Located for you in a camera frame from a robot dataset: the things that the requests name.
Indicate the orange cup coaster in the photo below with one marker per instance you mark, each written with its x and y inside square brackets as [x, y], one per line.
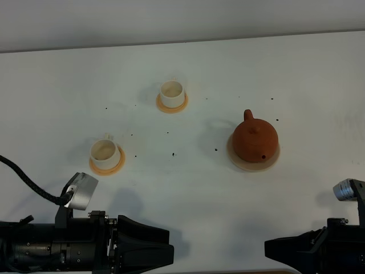
[168, 110]
[110, 171]

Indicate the near white teacup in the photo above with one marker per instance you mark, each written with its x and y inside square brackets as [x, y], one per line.
[104, 153]

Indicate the white teacup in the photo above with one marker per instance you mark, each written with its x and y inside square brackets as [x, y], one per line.
[104, 153]
[172, 94]

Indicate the beige round teapot coaster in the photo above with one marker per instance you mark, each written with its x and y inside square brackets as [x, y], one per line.
[250, 166]

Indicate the brown clay teapot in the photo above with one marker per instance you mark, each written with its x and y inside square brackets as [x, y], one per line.
[254, 140]

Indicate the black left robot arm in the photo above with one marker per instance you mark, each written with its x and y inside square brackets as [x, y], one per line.
[27, 247]

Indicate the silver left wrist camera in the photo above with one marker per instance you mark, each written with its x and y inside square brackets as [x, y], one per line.
[83, 185]

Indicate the far orange cup coaster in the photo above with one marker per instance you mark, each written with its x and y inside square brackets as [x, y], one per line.
[168, 110]

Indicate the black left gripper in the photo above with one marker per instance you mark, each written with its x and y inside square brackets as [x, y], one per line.
[103, 245]

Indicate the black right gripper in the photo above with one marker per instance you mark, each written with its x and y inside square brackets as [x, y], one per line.
[338, 248]

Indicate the far white teacup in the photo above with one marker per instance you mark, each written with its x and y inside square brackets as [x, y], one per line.
[172, 94]

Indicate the near orange cup coaster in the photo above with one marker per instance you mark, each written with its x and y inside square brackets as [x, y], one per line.
[110, 171]

